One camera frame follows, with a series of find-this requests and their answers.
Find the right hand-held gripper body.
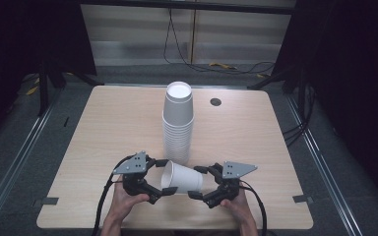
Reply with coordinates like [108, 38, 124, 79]
[215, 160, 259, 205]

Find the black metal stand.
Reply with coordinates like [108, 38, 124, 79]
[246, 65, 309, 96]
[36, 58, 105, 118]

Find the grey tape piece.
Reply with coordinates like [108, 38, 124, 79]
[40, 197, 60, 207]
[291, 194, 310, 205]

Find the person's left hand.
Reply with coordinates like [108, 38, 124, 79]
[108, 175, 151, 225]

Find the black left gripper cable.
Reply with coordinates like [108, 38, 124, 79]
[91, 153, 137, 236]

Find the metal floor rail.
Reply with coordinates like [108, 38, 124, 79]
[0, 106, 55, 227]
[284, 94, 363, 236]

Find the stack of white paper cups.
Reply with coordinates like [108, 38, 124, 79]
[161, 81, 196, 166]

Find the single white paper cup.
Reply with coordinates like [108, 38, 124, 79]
[159, 159, 204, 195]

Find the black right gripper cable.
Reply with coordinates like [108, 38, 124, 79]
[239, 180, 269, 236]

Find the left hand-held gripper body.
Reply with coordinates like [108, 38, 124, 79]
[112, 150, 156, 198]

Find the person's right hand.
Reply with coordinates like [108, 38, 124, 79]
[220, 188, 254, 225]

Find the bundle of black floor cables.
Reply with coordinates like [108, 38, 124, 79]
[281, 83, 317, 148]

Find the black hanging wall cable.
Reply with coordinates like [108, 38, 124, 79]
[162, 8, 277, 75]

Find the dark curtain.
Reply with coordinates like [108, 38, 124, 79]
[0, 0, 97, 146]
[272, 0, 378, 205]

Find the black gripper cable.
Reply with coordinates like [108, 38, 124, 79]
[239, 180, 269, 236]
[91, 153, 137, 236]

